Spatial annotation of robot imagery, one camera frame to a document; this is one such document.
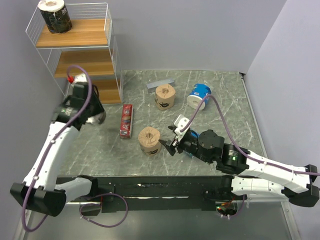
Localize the blue paper towel roll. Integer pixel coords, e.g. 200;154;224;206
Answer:
184;129;199;157
187;83;212;109

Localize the brown paper towel roll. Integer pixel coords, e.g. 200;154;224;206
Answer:
138;126;162;156
154;84;176;111

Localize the black paper towel roll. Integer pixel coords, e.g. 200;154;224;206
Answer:
86;111;106;125
37;0;73;34

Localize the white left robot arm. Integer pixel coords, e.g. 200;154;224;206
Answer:
10;82;106;217

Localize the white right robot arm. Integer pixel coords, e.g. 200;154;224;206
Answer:
159;129;320;208

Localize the red toothpaste box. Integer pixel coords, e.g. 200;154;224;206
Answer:
119;104;133;139

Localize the grey rectangular box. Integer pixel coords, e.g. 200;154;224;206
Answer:
146;78;175;93

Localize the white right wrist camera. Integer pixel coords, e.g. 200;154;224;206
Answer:
168;114;190;143

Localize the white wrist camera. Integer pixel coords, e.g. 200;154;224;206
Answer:
67;73;88;87
168;114;190;143

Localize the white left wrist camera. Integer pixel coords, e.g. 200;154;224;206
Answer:
67;73;88;87

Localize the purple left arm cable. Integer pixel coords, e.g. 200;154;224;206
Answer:
21;65;93;233

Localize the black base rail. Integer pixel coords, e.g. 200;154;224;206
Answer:
74;176;248;213

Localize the white wire wooden shelf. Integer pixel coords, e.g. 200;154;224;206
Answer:
25;0;124;104

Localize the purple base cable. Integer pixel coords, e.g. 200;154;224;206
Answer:
79;193;129;228

